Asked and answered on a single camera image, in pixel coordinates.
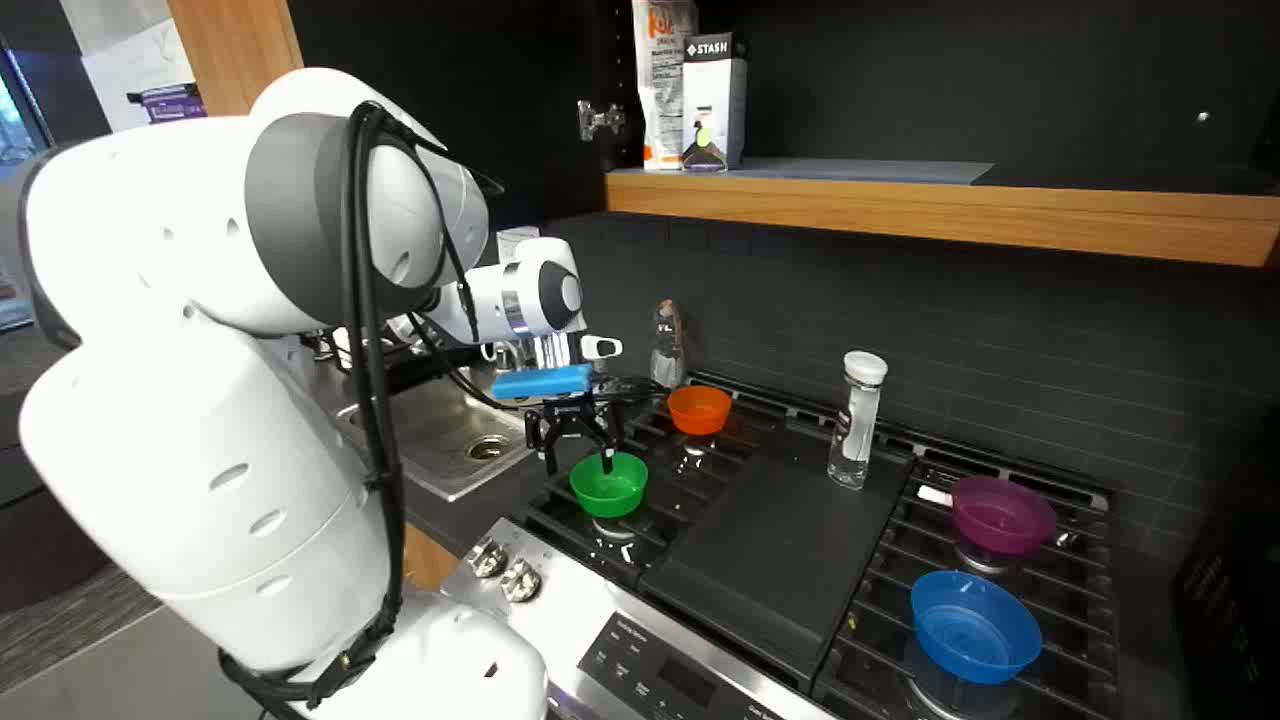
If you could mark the orange and white box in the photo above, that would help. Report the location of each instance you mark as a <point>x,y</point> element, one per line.
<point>661,80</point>

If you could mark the orange plastic bowl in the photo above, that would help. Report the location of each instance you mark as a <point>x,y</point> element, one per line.
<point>701,404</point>

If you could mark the silver stove knob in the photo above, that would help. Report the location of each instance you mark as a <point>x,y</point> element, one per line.
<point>487,562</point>
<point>522,581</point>

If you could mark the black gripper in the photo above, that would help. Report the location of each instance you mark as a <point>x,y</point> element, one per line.
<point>581,409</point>

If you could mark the silver door hinge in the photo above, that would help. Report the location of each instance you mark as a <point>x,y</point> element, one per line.
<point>602,120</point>

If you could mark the white box black top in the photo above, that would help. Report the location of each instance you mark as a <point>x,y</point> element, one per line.
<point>713,100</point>

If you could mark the clear bottle white cap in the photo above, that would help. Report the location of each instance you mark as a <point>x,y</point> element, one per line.
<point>859,425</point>

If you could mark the stainless gas stove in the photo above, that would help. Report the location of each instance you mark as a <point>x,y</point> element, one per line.
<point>572,626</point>

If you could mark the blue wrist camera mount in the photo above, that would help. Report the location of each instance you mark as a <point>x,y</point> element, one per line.
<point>542,385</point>

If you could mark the blue plastic bowl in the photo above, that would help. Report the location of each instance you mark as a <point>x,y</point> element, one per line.
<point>973,626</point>

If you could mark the wooden cupboard black interior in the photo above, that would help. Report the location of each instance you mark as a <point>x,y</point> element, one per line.
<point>932,213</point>

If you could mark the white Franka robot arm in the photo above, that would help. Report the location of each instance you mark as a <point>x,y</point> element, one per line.
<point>172,443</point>

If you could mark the wooden base cabinet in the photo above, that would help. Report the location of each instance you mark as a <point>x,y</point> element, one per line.
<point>428,562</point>

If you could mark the clear spray bottle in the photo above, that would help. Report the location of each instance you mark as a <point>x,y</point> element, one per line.
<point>667,360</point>

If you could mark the white wall poster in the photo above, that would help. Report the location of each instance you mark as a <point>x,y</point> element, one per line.
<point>135,54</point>

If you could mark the black griddle plate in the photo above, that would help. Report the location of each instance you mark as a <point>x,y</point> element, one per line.
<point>774,562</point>

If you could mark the green plastic bowl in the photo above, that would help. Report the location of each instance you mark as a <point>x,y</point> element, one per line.
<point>609,484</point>

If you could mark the purple plastic bowl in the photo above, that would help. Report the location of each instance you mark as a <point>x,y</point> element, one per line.
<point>1002,515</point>

